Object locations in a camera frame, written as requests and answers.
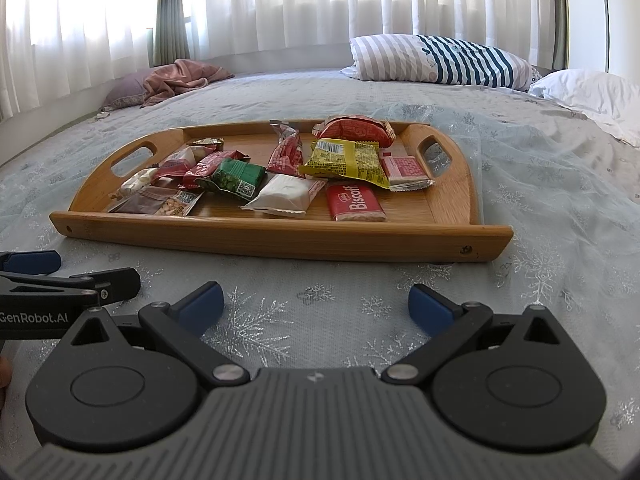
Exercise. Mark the red biscuit packet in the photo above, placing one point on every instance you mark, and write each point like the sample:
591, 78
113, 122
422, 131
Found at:
355, 202

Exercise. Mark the dark bed headboard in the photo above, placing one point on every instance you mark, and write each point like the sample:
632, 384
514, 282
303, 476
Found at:
542, 71

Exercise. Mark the yellow snack packet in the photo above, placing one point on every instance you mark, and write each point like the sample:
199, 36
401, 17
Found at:
345, 160

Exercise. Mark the wooden tray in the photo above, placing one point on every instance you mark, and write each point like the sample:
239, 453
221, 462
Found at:
410, 230

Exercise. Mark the person's left hand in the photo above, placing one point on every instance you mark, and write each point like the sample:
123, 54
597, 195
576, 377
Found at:
5, 372

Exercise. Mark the striped pillow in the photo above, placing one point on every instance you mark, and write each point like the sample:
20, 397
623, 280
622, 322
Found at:
440, 60

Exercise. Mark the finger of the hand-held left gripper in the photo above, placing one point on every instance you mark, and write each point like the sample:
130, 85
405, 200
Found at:
30, 261
117, 282

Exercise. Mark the gold snack packet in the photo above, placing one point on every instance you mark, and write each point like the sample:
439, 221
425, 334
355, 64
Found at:
207, 143

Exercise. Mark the pink cloth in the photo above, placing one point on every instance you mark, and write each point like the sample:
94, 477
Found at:
185, 77

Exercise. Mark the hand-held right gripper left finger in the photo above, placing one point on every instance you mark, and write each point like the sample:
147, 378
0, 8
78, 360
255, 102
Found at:
200, 307

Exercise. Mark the white and red snack packet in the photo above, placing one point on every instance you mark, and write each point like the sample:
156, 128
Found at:
172, 170

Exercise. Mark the red puffed snack bag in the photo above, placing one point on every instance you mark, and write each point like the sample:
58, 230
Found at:
355, 129

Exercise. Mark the white pillow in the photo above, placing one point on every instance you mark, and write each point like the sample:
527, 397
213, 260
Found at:
590, 95

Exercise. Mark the mauve pillow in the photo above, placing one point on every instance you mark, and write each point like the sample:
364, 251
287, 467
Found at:
125, 91

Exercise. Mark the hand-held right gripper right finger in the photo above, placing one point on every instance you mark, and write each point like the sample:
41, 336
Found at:
430, 310

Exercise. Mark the brown nut packet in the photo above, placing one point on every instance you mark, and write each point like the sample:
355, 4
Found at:
160, 202

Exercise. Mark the white snack packet pink edge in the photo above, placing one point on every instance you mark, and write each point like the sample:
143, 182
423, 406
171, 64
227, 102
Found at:
282, 192

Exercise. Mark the white wardrobe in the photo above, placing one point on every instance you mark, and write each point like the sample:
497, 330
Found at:
620, 15

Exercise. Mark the cream nougat packet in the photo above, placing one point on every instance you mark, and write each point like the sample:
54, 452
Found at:
137, 181

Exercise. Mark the red snack bar packet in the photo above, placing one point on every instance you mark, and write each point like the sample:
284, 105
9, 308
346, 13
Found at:
285, 155

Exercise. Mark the green curtain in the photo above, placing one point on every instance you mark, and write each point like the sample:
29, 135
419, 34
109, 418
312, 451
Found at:
560, 10
172, 10

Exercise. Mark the dark red snack packet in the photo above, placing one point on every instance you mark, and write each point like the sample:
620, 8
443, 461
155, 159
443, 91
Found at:
212, 164

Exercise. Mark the white sheer curtain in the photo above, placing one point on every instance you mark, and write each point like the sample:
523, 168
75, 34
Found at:
300, 5

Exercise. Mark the green snack packet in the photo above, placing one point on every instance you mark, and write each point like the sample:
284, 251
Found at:
235, 177

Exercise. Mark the small white objects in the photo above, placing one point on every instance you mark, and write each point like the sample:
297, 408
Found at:
101, 116

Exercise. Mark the pink wafer packet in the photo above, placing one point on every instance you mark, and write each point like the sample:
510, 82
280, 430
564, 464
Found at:
407, 170

